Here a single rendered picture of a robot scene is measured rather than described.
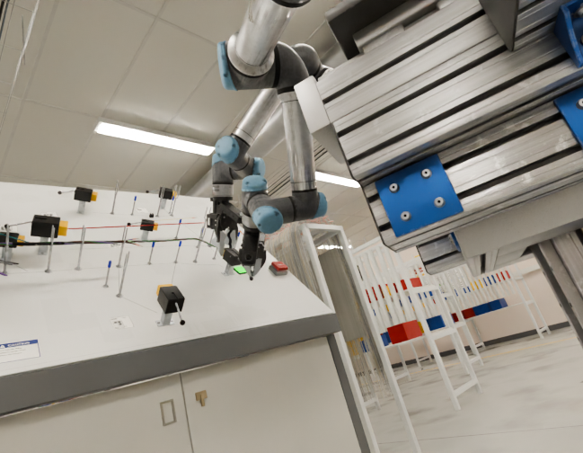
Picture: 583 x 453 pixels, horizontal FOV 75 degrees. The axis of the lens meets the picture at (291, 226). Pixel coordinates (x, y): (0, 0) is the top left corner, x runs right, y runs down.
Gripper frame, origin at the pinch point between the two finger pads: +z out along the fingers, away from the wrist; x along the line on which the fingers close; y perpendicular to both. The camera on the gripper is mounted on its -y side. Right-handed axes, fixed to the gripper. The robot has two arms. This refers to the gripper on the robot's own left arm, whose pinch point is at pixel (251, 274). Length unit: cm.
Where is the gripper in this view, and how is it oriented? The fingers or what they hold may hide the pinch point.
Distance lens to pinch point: 131.1
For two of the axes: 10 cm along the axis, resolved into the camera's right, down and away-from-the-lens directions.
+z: -0.7, 8.2, 5.7
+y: 0.1, -5.7, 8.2
